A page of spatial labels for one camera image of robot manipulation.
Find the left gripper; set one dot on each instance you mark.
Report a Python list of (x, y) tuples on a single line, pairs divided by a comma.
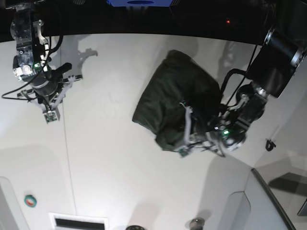
[(204, 137)]

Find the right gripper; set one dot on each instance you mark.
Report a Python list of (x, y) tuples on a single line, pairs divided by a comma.
[(48, 83)]

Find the dark green t-shirt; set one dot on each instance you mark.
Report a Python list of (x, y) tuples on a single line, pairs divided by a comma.
[(177, 79)]

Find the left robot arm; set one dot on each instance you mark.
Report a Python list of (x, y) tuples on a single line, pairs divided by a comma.
[(216, 127)]

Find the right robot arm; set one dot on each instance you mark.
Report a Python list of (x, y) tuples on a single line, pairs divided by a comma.
[(33, 52)]

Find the small black clip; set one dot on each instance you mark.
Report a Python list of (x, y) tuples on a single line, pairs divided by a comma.
[(270, 145)]

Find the round metal knob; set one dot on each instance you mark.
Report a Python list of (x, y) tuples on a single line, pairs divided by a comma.
[(196, 224)]

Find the blue box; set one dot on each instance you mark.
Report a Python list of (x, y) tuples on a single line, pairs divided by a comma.
[(132, 3)]

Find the black round dial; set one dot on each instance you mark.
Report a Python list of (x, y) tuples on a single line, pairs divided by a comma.
[(135, 227)]

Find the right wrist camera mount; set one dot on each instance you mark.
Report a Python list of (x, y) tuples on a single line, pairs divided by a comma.
[(49, 104)]

